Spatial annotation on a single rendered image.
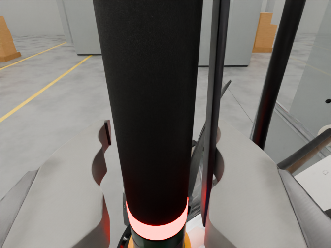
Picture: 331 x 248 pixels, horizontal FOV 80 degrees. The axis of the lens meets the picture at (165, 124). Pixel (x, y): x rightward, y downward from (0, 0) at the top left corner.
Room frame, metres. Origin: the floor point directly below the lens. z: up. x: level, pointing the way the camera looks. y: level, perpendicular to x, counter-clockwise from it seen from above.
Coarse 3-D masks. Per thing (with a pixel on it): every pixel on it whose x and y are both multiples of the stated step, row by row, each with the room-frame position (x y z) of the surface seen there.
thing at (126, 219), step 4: (124, 188) 0.43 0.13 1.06; (124, 192) 0.43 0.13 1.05; (124, 196) 0.42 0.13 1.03; (124, 200) 0.41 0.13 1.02; (124, 212) 0.40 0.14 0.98; (124, 216) 0.39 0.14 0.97; (128, 216) 0.37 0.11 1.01; (124, 220) 0.39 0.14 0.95; (128, 220) 0.36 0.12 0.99; (124, 224) 0.38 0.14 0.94; (128, 224) 0.36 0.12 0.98
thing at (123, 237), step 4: (128, 228) 0.21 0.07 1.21; (124, 232) 0.21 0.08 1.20; (128, 232) 0.21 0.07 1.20; (124, 236) 0.20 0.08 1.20; (128, 236) 0.20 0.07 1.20; (120, 240) 0.20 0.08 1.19; (124, 240) 0.20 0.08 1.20; (128, 240) 0.19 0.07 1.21; (120, 244) 0.19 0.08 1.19; (124, 244) 0.19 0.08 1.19
